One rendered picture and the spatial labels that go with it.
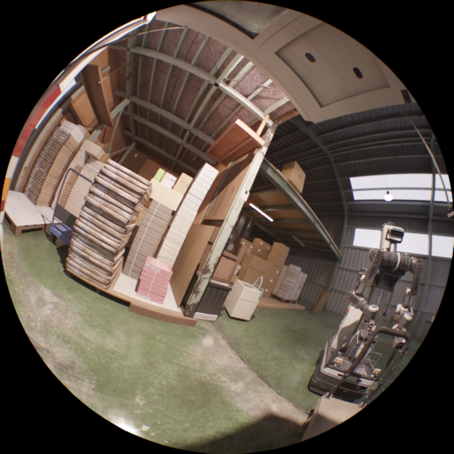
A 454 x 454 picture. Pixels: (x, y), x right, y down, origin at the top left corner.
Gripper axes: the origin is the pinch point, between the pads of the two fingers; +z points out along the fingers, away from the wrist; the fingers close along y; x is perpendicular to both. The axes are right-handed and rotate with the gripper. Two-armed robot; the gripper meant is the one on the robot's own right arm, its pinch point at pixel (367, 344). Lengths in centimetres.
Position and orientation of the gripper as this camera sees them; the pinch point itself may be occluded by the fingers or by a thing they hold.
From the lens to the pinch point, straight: 108.4
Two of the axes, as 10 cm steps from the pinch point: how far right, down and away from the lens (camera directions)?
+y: 6.6, 1.6, -7.4
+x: -1.7, 9.8, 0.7
